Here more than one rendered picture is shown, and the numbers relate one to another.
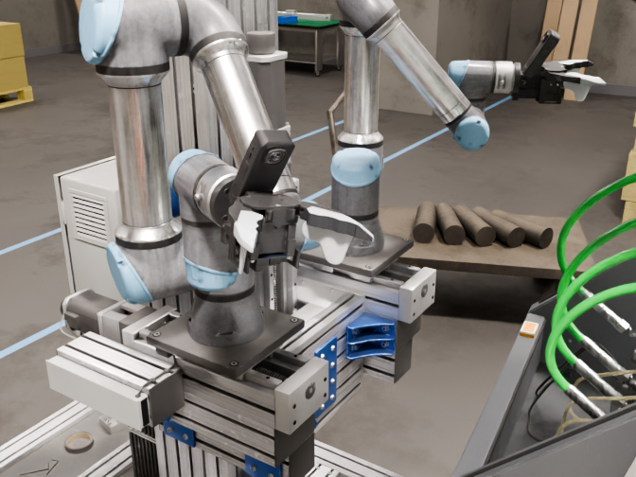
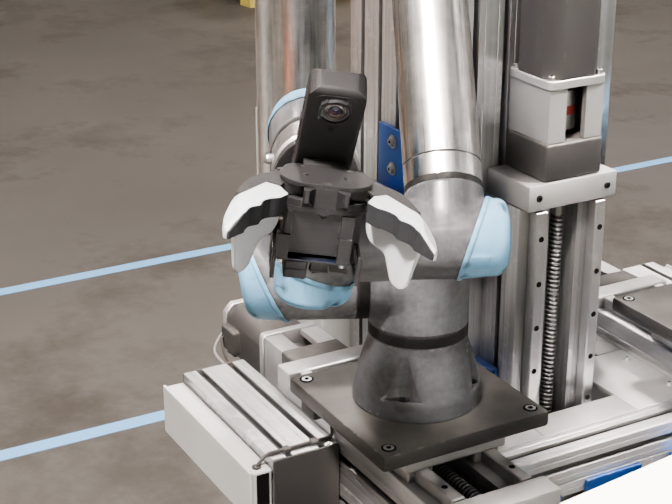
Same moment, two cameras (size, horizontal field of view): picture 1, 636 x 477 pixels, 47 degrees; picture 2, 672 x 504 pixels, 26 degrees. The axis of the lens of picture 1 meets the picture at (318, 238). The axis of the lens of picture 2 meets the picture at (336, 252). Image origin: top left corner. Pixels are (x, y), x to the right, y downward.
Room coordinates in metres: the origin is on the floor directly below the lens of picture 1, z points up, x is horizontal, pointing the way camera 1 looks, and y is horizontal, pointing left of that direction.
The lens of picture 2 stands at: (-0.14, -0.45, 1.83)
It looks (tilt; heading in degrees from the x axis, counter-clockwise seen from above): 22 degrees down; 28
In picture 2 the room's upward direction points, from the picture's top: straight up
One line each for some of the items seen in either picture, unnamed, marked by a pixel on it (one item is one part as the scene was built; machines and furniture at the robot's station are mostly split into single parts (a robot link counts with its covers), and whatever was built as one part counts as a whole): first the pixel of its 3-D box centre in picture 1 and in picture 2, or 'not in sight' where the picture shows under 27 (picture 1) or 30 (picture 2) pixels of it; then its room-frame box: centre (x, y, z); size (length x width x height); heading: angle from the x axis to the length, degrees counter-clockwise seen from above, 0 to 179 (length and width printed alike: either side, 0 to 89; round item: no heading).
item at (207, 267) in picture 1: (220, 246); (330, 243); (0.97, 0.14, 1.34); 0.11 x 0.08 x 0.11; 121
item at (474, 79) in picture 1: (470, 78); not in sight; (1.77, -0.37, 1.43); 0.11 x 0.08 x 0.09; 83
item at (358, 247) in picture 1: (354, 225); not in sight; (1.68, -0.09, 1.09); 0.15 x 0.15 x 0.10
